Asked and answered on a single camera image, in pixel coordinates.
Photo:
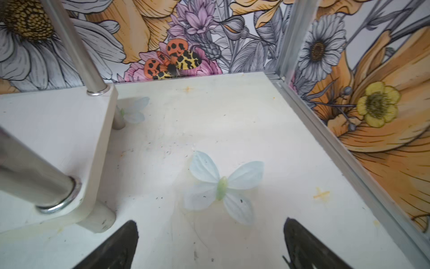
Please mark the aluminium enclosure frame post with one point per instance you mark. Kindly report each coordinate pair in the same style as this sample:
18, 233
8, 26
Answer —
363, 70

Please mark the white two-tier shelf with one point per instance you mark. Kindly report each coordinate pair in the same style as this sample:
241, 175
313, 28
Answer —
55, 129

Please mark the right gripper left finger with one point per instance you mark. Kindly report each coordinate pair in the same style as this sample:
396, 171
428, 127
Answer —
117, 252

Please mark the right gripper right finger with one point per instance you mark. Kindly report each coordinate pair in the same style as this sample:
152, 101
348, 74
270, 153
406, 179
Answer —
306, 251

